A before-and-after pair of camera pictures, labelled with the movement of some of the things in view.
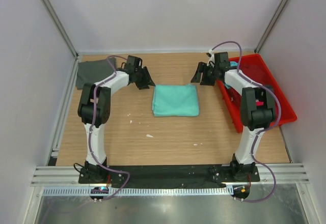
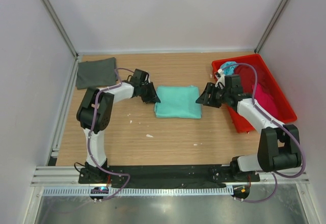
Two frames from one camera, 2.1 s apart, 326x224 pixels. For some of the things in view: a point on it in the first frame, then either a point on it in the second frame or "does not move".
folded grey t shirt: [92, 71] does not move
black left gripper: [147, 81] to [153, 98]
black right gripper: [202, 67] to [210, 88]
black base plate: [167, 176] does not move
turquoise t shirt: [175, 100] does not move
